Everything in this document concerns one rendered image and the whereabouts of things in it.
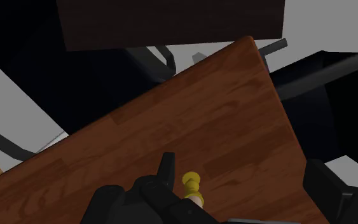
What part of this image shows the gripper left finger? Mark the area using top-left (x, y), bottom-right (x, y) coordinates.
top-left (81, 151), bottom-right (220, 224)

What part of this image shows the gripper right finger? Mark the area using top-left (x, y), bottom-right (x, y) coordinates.
top-left (302, 158), bottom-right (358, 224)

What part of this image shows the brown wooden table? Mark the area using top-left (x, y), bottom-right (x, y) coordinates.
top-left (0, 35), bottom-right (331, 224)

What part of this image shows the yellow knobbed handle tool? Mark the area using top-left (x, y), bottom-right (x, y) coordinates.
top-left (181, 171), bottom-right (205, 209)

